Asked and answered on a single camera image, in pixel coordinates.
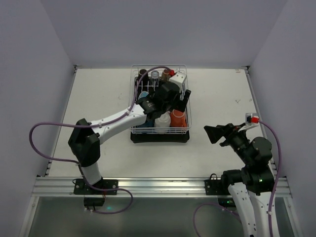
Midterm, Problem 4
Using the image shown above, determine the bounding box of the white faceted cup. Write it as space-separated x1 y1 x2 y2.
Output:
154 112 171 128

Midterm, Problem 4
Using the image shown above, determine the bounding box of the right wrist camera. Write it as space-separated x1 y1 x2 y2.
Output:
245 113 260 126

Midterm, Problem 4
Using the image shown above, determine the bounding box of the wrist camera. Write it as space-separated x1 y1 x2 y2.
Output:
169 72 187 91
245 113 260 126

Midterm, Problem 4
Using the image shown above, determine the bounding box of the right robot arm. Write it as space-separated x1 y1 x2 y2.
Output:
204 123 279 237

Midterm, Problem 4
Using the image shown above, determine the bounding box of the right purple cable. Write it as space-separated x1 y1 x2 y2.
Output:
193 120 282 237

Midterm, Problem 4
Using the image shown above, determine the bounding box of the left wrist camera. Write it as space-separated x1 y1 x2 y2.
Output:
169 72 187 91

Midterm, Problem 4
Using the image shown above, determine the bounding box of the controller box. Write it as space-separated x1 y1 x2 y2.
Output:
83 197 105 210
217 197 236 208

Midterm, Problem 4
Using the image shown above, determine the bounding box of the purple cable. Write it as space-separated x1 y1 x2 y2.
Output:
29 66 171 214
193 120 282 237

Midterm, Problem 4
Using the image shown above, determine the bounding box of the right controller box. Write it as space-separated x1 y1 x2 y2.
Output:
217 197 236 208

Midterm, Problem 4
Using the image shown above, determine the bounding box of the aluminium rail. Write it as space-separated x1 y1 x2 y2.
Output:
31 176 292 198

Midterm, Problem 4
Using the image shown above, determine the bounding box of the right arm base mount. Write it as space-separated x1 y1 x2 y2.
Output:
204 173 239 196

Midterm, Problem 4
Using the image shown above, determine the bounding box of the left controller box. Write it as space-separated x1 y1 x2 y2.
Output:
83 197 105 210

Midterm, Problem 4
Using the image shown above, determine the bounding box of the dark brown cup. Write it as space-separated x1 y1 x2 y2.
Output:
137 69 149 86

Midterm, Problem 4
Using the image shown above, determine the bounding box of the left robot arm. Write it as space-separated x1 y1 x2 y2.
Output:
68 82 191 191

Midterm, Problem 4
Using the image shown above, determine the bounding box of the brown striped cup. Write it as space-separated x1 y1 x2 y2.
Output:
161 69 170 82

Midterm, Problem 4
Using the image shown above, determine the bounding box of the dark blue mug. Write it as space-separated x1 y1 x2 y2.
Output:
135 120 155 129

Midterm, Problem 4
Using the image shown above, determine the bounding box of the clear glass back left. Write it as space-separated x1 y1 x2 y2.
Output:
150 70 160 86

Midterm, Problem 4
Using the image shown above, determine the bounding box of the white wire dish rack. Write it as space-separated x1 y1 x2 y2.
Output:
129 65 191 135

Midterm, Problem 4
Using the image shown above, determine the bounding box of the orange cup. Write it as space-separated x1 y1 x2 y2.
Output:
170 110 187 128

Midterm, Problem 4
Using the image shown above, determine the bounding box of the black drip tray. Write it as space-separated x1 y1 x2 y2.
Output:
129 75 192 143

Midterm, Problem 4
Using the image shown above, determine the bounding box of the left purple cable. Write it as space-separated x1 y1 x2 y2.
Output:
29 66 171 214

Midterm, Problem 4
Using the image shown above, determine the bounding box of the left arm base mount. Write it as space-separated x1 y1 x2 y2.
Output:
73 178 118 195

